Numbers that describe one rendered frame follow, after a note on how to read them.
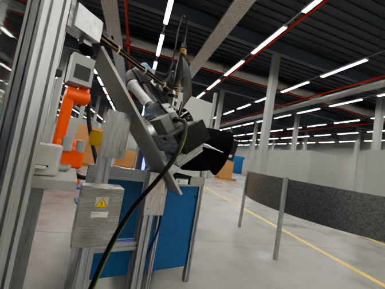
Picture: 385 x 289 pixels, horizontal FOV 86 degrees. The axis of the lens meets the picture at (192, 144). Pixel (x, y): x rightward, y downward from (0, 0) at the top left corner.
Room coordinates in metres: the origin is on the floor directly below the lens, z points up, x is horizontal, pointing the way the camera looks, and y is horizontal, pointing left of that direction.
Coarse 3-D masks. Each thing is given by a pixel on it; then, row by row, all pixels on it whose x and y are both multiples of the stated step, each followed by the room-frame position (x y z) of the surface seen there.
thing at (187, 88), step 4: (184, 60) 0.84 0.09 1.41; (184, 64) 0.86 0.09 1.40; (184, 68) 0.87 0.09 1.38; (188, 68) 0.80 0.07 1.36; (184, 72) 0.88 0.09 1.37; (188, 72) 0.80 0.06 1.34; (184, 76) 0.89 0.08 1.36; (188, 76) 0.81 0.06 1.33; (184, 80) 0.90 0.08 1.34; (188, 80) 0.81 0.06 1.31; (184, 84) 0.90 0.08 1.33; (188, 84) 0.81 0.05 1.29; (184, 88) 0.90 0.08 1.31; (188, 88) 0.80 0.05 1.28; (184, 92) 0.89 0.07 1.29; (188, 92) 0.80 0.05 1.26; (184, 96) 0.87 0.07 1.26; (188, 96) 0.80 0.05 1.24; (184, 100) 0.86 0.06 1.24; (184, 104) 0.85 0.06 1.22; (180, 112) 0.93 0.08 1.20
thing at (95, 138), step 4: (92, 132) 1.27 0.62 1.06; (96, 132) 1.28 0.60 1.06; (100, 132) 1.29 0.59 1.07; (92, 136) 1.27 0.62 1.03; (96, 136) 1.28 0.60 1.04; (100, 136) 1.29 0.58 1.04; (92, 140) 1.27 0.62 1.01; (96, 140) 1.28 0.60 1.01; (100, 140) 1.30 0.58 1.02; (92, 144) 1.28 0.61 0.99; (96, 144) 1.29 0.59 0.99
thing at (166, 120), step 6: (168, 114) 0.75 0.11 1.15; (174, 114) 0.75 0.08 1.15; (156, 120) 0.75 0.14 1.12; (162, 120) 0.72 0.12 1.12; (168, 120) 0.73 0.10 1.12; (156, 126) 0.78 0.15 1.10; (162, 126) 0.74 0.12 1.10; (168, 126) 0.74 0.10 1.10; (174, 126) 0.75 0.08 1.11; (156, 132) 0.82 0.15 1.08; (162, 132) 0.77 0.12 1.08; (168, 132) 0.74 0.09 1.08
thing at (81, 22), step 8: (72, 0) 0.56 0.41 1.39; (72, 8) 0.57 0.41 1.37; (80, 8) 0.58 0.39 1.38; (72, 16) 0.57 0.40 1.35; (80, 16) 0.58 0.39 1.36; (88, 16) 0.60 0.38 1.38; (72, 24) 0.57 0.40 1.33; (80, 24) 0.58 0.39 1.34; (88, 24) 0.61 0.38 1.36; (96, 24) 0.63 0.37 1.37; (72, 32) 0.61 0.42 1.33; (80, 32) 0.61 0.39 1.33; (88, 32) 0.61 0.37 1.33; (96, 32) 0.63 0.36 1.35; (96, 40) 0.64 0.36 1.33
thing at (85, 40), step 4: (80, 40) 0.63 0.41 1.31; (84, 40) 0.63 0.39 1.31; (88, 40) 0.64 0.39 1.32; (80, 44) 0.63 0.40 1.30; (84, 44) 0.63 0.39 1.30; (88, 44) 0.64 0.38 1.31; (80, 48) 0.63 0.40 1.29; (84, 48) 0.63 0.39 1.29; (88, 48) 0.64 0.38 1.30; (92, 48) 0.65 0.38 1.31; (84, 52) 0.64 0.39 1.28; (88, 52) 0.64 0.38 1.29; (92, 52) 0.65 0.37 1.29; (88, 56) 0.66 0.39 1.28
